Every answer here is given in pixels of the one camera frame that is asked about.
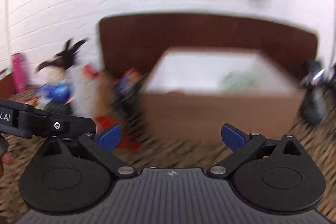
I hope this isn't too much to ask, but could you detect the person's left hand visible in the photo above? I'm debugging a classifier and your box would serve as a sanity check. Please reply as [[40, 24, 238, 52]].
[[0, 135, 13, 177]]

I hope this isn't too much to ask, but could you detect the blue rectangular carton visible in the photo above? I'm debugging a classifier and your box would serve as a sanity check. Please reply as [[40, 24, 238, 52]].
[[35, 81, 71, 105]]

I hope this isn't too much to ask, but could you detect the pink water bottle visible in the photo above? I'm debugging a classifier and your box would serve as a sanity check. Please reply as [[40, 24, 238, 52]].
[[11, 53, 27, 93]]

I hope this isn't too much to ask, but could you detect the brown cardboard box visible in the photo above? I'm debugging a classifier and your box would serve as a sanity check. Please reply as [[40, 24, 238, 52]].
[[140, 47, 305, 143]]

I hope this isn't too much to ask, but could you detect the dark wooden headboard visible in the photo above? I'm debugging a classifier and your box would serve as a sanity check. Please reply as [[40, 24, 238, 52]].
[[98, 13, 318, 79]]

